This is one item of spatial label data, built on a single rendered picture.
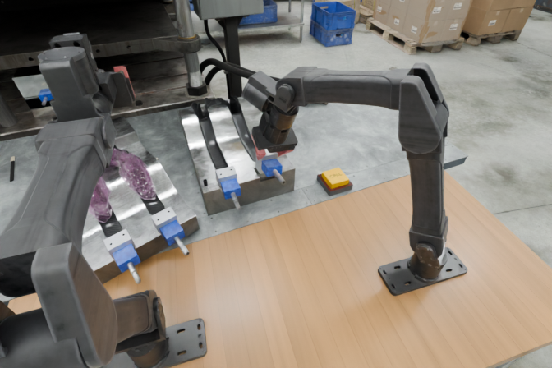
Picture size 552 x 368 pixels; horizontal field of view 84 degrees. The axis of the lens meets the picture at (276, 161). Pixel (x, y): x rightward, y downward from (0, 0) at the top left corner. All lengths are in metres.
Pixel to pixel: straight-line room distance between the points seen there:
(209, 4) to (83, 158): 1.17
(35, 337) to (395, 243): 0.72
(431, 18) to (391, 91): 3.94
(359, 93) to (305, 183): 0.45
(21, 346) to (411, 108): 0.53
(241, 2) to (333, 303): 1.27
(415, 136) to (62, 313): 0.50
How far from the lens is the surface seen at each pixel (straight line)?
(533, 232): 2.36
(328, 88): 0.58
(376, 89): 0.55
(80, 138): 0.45
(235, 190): 0.78
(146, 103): 1.50
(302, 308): 0.72
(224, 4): 1.52
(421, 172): 0.60
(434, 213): 0.66
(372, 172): 1.03
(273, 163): 0.79
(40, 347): 0.35
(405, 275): 0.80
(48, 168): 0.42
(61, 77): 0.50
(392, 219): 0.90
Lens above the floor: 1.45
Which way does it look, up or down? 40 degrees down
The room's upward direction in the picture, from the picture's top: straight up
